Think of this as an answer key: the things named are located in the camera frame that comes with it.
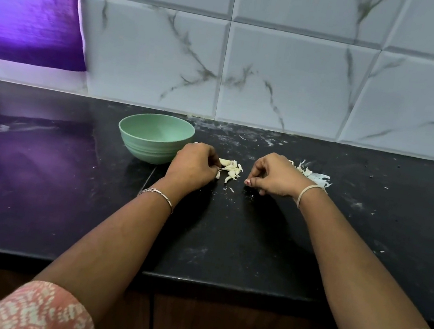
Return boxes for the person's right hand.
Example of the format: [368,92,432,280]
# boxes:
[242,148,323,205]

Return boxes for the person's left hand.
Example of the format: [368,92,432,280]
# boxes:
[160,137,225,205]

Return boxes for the garlic clove cluster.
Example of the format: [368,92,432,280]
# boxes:
[213,156,246,187]

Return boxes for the mint green bowl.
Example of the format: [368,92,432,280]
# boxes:
[113,107,199,171]

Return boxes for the person's right forearm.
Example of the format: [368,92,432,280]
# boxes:
[280,187,434,329]

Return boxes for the person's left forearm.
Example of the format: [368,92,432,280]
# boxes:
[28,170,190,329]

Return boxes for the pile of white garlic peels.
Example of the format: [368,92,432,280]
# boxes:
[286,157,337,190]

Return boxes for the pink patterned left sleeve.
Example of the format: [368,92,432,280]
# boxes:
[0,274,102,329]

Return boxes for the silver right wrist bracelet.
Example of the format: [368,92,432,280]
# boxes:
[295,181,328,211]

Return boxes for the silver wrist bracelet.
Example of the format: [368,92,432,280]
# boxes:
[138,186,177,213]
[295,181,328,211]

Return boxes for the silver left wrist bracelet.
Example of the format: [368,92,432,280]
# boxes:
[138,186,177,213]

